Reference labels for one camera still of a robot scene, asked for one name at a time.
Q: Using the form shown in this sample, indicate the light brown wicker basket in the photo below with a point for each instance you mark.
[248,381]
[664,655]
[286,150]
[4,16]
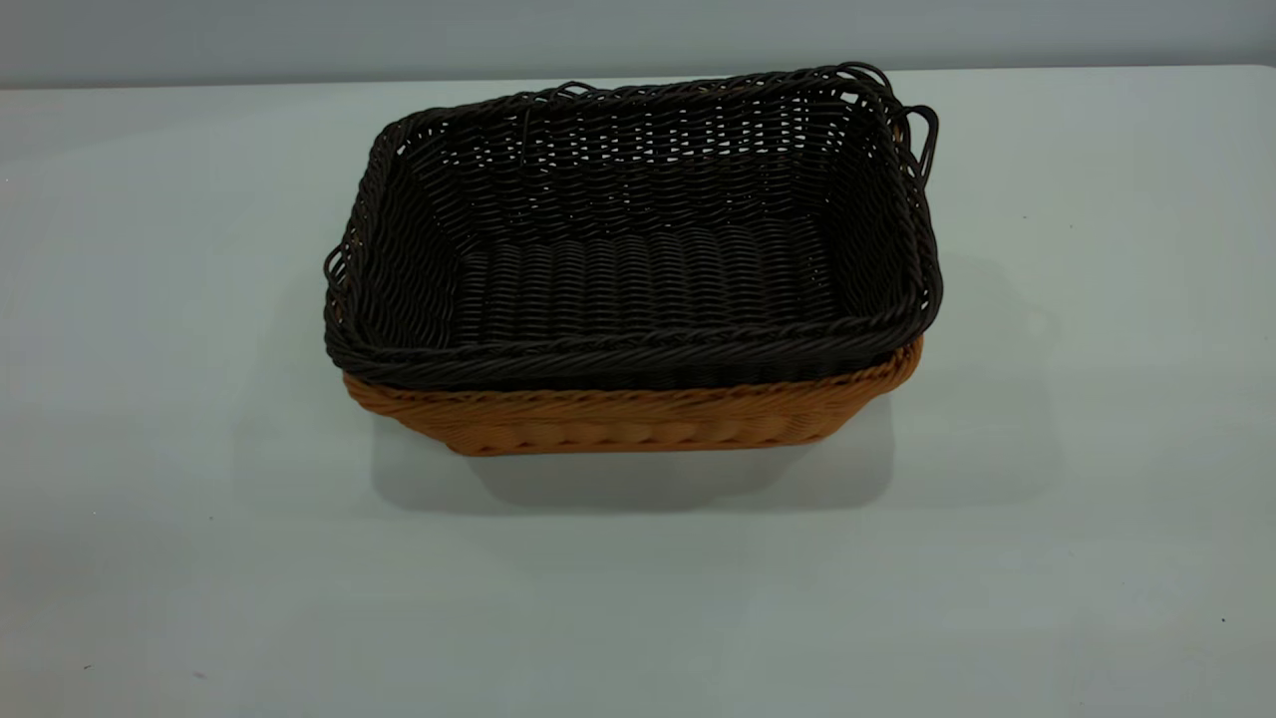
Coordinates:
[618,424]

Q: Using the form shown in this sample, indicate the dark brown wicker basket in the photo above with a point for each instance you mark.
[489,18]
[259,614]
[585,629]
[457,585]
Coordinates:
[638,279]

